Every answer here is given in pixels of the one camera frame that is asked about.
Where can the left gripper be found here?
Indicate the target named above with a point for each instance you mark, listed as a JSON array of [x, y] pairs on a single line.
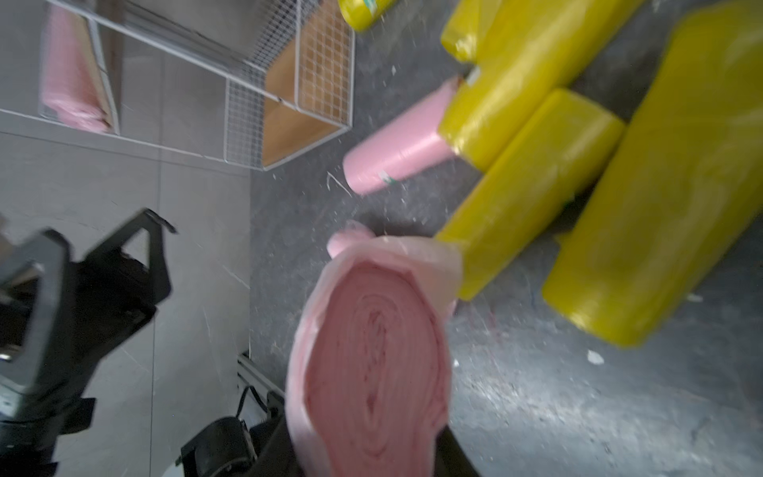
[[52, 344]]

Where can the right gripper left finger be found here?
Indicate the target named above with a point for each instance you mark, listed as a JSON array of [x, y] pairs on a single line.
[[275, 455]]

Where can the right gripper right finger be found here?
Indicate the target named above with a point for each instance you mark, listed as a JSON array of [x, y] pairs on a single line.
[[450, 458]]

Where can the pink roll small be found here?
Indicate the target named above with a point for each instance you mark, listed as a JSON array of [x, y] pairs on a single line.
[[67, 85]]

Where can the yellow roll near shelf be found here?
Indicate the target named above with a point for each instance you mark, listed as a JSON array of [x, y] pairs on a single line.
[[361, 14]]

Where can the yellow roll middle left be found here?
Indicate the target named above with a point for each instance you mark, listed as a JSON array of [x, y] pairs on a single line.
[[557, 155]]

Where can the yellow roll middle right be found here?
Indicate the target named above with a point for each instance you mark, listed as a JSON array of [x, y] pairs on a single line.
[[684, 184]]

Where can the yellow roll upper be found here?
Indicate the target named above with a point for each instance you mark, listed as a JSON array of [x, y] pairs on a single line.
[[468, 27]]

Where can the white wire three-tier shelf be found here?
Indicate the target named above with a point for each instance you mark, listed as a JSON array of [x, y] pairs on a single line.
[[253, 84]]

